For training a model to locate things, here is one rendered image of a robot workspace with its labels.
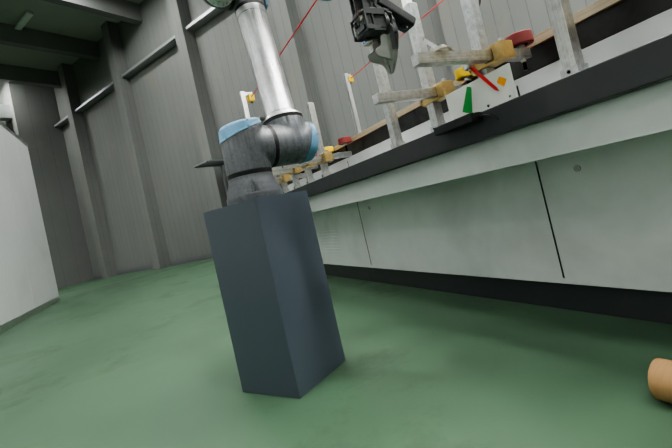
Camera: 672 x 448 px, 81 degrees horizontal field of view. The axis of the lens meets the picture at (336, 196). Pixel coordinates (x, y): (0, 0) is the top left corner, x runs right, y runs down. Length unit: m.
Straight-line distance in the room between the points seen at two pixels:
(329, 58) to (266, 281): 6.17
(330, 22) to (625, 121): 6.46
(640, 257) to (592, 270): 0.15
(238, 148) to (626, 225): 1.16
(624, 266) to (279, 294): 1.00
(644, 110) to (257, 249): 1.02
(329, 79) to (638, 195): 6.15
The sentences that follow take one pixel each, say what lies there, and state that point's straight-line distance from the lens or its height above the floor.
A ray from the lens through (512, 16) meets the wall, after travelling 6.11.
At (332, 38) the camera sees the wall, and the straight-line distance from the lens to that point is 7.20.
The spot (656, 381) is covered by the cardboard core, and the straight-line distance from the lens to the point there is 1.05.
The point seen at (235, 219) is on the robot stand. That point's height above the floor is 0.55.
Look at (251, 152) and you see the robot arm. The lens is 1.31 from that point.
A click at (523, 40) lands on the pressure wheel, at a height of 0.87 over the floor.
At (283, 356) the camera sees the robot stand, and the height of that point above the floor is 0.13.
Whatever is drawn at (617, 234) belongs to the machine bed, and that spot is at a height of 0.26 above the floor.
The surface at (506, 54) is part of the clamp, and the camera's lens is 1.26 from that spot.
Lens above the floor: 0.52
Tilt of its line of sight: 1 degrees up
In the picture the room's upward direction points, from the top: 13 degrees counter-clockwise
